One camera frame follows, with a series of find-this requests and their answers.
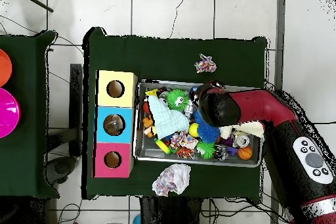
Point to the mint green waffle cloth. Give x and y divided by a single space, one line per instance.
168 116

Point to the orange striped tiger toy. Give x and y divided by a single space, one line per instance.
185 153

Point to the cream waffle cloth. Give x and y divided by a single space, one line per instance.
249 128

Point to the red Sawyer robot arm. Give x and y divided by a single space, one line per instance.
262 106

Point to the wooden box with three holes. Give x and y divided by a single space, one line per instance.
103 129

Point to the green fuzzy toy with eyes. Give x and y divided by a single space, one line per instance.
177 99

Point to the grey robot toy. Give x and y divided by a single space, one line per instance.
189 109

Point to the red ball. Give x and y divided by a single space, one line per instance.
146 107

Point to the orange plastic building block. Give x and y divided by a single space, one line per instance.
149 125

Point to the yellow cheese wedge toy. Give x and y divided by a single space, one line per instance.
150 93

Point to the yellow ball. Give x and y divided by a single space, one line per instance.
193 130

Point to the blue spiky ball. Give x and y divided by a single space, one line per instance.
208 134

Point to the crushed silver can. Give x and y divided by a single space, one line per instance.
241 140

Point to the small orange basketball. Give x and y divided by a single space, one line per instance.
244 152

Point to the side table with green cloth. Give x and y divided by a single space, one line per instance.
26 150

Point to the pink bowl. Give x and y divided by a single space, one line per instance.
8 112

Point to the orange bowl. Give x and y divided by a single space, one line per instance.
4 67

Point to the black rod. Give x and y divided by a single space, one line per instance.
34 0

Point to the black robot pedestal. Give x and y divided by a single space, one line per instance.
168 213

